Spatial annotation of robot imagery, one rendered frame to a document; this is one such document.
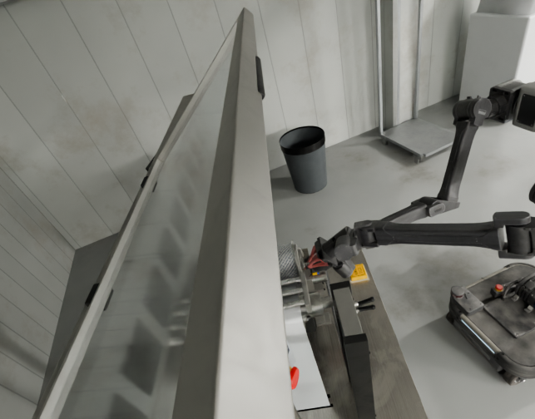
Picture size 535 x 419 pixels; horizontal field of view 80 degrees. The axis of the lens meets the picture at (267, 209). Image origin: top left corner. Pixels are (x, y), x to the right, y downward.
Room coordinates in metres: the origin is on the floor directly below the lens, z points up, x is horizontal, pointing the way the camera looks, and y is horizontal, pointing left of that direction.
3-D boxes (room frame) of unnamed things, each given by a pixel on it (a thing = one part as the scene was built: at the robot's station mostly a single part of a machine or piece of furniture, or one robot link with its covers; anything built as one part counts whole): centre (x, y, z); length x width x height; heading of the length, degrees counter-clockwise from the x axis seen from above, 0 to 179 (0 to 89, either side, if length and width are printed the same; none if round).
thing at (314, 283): (0.73, -0.08, 1.05); 0.06 x 0.05 x 0.31; 82
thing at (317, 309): (0.52, -0.03, 1.33); 0.06 x 0.06 x 0.06; 82
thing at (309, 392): (0.46, 0.16, 1.17); 0.34 x 0.05 x 0.54; 82
